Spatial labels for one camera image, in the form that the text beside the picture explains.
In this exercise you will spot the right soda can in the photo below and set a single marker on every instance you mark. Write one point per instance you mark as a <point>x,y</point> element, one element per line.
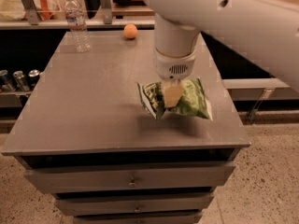
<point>34,76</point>

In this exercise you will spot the grey drawer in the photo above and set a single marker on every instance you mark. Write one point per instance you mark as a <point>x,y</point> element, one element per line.
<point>152,176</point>
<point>185,217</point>
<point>135,204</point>

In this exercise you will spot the top grey drawer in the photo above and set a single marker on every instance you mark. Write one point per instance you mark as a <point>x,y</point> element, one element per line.
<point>152,176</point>

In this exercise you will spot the white orange plastic bag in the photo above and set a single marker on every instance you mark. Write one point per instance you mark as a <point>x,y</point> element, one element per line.
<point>34,11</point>

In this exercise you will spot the bottom grey drawer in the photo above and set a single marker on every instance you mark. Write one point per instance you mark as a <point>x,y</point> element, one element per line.
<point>185,217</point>

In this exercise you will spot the green jalapeno chip bag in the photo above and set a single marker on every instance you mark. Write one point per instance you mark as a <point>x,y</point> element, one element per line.
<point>193,102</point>

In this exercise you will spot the clear plastic water bottle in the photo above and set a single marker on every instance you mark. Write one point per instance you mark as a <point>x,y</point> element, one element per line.
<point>76,22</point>

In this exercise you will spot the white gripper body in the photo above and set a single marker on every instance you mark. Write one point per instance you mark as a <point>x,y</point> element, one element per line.
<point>173,65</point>

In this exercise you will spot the wooden shelf counter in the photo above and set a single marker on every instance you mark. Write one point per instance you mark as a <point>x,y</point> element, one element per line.
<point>59,14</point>

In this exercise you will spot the middle grey drawer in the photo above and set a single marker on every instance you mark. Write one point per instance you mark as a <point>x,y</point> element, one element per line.
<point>135,204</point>

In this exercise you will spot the orange fruit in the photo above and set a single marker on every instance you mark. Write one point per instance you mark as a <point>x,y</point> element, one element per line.
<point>130,31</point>

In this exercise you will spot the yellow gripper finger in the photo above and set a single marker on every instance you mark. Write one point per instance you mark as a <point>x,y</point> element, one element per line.
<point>172,92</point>

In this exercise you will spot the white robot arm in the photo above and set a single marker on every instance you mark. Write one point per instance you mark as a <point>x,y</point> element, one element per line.
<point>263,31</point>

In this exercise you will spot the grey drawer cabinet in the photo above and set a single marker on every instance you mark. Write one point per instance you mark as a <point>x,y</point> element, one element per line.
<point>86,111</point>

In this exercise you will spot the left soda can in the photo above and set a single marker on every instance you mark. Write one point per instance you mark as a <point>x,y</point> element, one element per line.
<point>7,80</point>

